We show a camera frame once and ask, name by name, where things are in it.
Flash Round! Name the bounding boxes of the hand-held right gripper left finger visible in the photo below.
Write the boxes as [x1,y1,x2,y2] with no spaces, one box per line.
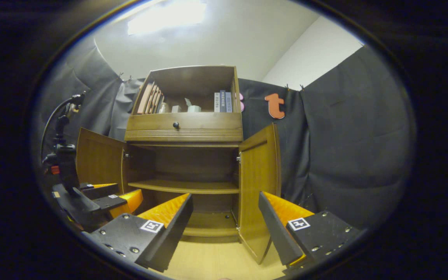
[82,192,194,273]

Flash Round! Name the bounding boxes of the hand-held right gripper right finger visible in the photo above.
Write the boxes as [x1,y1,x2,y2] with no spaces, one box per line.
[258,191,361,269]

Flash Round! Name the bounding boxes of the wooden cabinet door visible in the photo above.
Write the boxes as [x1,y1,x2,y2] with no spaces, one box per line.
[76,128,128,195]
[236,123,282,265]

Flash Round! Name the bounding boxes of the wooden shoe cabinet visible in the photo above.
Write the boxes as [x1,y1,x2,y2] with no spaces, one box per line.
[125,65,244,243]

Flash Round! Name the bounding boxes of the black backdrop cloth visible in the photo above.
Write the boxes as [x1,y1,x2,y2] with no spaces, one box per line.
[33,35,417,230]

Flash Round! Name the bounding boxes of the white cup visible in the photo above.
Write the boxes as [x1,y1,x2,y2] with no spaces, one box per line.
[185,98,202,113]

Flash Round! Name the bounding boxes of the black cable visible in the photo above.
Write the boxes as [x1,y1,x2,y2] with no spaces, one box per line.
[40,91,86,164]

